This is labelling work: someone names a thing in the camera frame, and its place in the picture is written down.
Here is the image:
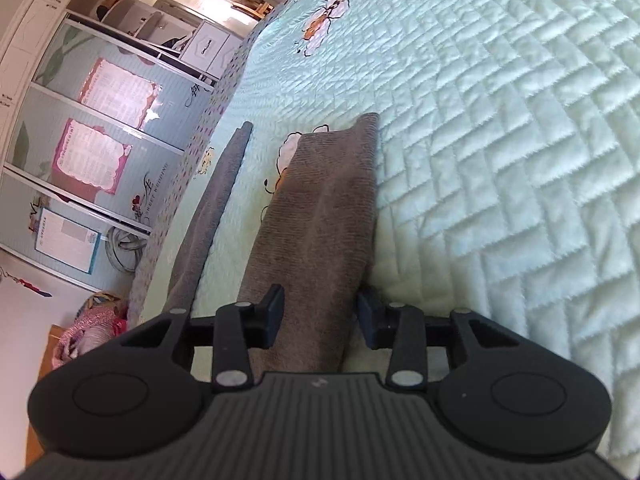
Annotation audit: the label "red patterned cloth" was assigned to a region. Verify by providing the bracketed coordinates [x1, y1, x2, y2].
[51, 292, 128, 370]

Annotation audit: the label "sliding door wardrobe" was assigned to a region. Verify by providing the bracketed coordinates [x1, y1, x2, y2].
[1, 13, 213, 295]

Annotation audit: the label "grey knit trousers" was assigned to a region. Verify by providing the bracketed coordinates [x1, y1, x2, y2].
[162, 112, 381, 375]

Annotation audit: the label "mint green quilted bedspread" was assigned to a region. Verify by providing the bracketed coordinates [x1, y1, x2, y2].
[129, 0, 639, 478]

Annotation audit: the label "white drawer cabinet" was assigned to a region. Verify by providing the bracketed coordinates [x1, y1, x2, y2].
[180, 21, 243, 79]

